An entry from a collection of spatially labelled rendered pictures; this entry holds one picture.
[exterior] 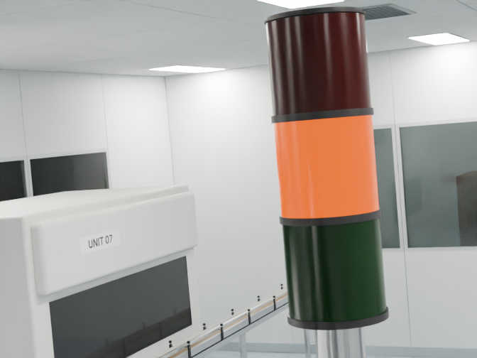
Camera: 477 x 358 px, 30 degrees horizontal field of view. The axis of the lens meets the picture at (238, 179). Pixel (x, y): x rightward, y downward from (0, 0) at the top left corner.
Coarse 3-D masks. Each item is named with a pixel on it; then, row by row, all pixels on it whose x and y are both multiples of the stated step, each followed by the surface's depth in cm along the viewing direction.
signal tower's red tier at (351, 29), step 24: (288, 24) 42; (312, 24) 42; (336, 24) 42; (360, 24) 43; (288, 48) 42; (312, 48) 42; (336, 48) 42; (360, 48) 42; (288, 72) 42; (312, 72) 42; (336, 72) 42; (360, 72) 42; (288, 96) 42; (312, 96) 42; (336, 96) 42; (360, 96) 42
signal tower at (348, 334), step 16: (272, 16) 43; (288, 16) 42; (320, 112) 42; (336, 112) 42; (352, 112) 42; (368, 112) 43; (288, 224) 43; (304, 224) 42; (320, 224) 42; (288, 320) 44; (352, 320) 42; (368, 320) 42; (384, 320) 43; (320, 336) 44; (336, 336) 44; (352, 336) 44; (320, 352) 44; (336, 352) 44; (352, 352) 44
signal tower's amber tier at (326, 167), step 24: (312, 120) 42; (336, 120) 42; (360, 120) 42; (288, 144) 43; (312, 144) 42; (336, 144) 42; (360, 144) 42; (288, 168) 43; (312, 168) 42; (336, 168) 42; (360, 168) 42; (288, 192) 43; (312, 192) 42; (336, 192) 42; (360, 192) 42; (288, 216) 43; (312, 216) 42; (336, 216) 42
